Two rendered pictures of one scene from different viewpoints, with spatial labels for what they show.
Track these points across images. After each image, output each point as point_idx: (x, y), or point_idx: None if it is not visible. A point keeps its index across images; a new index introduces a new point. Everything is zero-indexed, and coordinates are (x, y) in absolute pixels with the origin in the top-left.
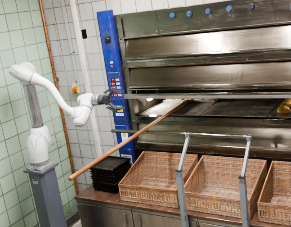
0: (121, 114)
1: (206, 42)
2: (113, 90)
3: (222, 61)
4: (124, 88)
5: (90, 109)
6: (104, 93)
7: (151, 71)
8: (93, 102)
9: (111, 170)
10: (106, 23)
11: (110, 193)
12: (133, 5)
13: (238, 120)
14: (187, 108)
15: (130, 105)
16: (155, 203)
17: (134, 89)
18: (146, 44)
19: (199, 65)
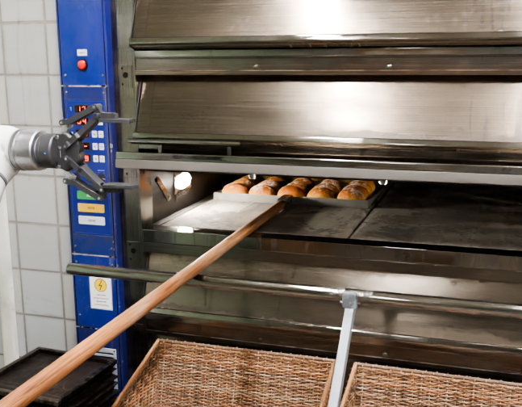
0: (96, 220)
1: (411, 4)
2: (99, 117)
3: (458, 69)
4: (115, 137)
5: (3, 183)
6: (62, 127)
7: (212, 91)
8: (16, 157)
9: (55, 404)
10: None
11: None
12: None
13: (486, 261)
14: (298, 218)
15: (128, 195)
16: None
17: (152, 141)
18: (206, 2)
19: (377, 79)
